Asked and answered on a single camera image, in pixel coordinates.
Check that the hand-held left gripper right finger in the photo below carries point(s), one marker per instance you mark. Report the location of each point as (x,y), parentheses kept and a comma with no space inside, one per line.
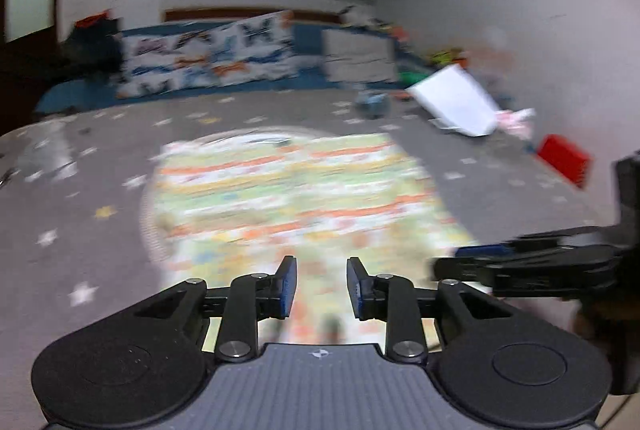
(354,285)

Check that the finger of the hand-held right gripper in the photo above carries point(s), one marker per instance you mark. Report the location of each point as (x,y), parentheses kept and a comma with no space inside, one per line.
(525,272)
(550,241)

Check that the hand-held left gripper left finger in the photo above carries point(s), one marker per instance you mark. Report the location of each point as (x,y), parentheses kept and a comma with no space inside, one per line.
(288,285)

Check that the yellow patterned children's garment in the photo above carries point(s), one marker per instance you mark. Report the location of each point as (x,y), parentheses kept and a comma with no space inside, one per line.
(300,205)

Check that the pile of dark clothes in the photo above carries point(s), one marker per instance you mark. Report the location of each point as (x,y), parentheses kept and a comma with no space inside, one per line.
(92,49)

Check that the red box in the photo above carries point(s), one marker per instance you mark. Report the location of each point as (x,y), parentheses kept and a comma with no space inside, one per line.
(565,159)

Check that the pink and white wrapper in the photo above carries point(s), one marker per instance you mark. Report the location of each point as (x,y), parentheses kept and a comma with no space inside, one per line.
(515,122)

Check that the white paper sheet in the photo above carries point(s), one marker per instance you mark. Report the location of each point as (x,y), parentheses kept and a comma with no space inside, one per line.
(455,99)

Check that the small blue toy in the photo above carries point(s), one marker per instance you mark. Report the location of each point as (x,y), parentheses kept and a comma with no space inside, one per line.
(373,104)

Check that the yellow-green toy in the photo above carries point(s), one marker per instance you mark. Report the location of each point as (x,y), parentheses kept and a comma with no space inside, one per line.
(446,56)

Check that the green plastic object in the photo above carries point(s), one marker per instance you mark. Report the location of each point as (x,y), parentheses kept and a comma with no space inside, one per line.
(414,77)

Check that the plain grey pillow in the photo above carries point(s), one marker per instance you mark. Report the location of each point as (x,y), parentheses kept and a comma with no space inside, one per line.
(357,57)

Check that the grey star-print tablecloth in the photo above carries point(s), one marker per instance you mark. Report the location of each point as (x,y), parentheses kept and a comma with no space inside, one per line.
(60,210)

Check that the butterfly-print pillow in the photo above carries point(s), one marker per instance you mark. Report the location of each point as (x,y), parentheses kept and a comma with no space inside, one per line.
(210,54)

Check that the blue sofa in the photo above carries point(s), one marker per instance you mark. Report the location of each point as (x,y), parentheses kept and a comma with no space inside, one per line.
(75,94)

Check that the red cloth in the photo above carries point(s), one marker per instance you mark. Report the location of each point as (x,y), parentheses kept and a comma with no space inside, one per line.
(92,19)

